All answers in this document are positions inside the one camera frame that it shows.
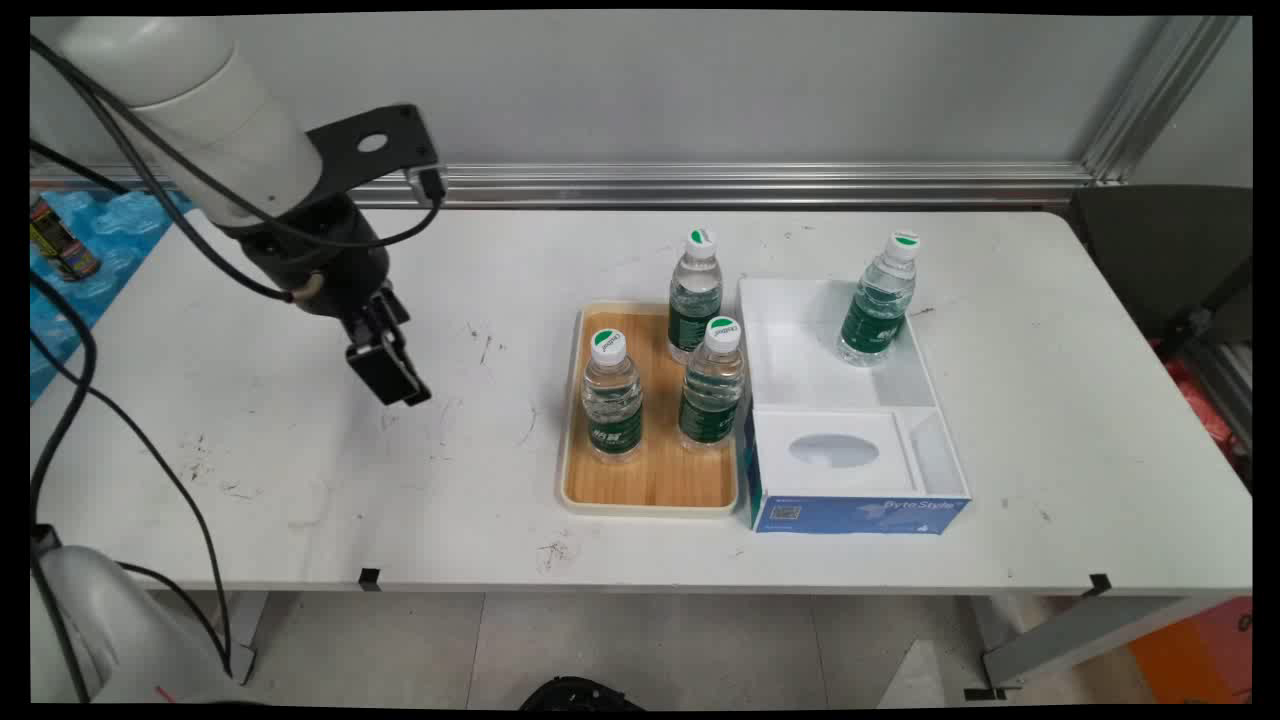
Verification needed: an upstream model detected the black round object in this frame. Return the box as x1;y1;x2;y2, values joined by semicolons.
520;677;646;711

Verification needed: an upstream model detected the blue and white cardboard box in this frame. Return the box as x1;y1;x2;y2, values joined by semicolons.
738;276;973;536

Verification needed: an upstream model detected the slanted aluminium frame post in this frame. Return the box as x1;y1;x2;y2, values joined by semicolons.
1080;15;1241;186

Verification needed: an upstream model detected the wooden tray cream rim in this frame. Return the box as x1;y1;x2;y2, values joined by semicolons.
556;300;743;519

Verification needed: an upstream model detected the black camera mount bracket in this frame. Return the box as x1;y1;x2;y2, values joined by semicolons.
305;105;441;206

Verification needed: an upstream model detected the black camera cable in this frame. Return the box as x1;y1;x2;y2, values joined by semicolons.
30;35;448;301

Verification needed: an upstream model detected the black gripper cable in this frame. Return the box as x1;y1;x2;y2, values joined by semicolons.
30;140;321;683

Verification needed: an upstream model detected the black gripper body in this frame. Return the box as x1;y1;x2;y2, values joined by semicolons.
238;193;393;321

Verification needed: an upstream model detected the blue patterned mat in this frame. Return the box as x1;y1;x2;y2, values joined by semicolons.
30;190;196;401

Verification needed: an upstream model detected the printed drink can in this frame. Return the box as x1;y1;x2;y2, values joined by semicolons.
30;195;101;283

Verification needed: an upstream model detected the grey metal table leg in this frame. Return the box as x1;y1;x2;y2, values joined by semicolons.
965;595;1216;701

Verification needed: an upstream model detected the short aluminium frame piece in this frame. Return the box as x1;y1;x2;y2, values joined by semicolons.
1185;335;1253;451

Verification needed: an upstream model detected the long aluminium frame rail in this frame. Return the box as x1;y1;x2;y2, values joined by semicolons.
30;163;1096;211

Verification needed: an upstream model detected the water bottle green label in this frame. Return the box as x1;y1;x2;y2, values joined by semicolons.
678;316;746;453
667;228;724;366
837;231;921;368
581;329;645;464

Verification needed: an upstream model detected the red bag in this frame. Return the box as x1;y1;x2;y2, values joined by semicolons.
1165;355;1251;471

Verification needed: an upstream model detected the orange box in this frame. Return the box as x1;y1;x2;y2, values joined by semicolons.
1130;597;1253;704

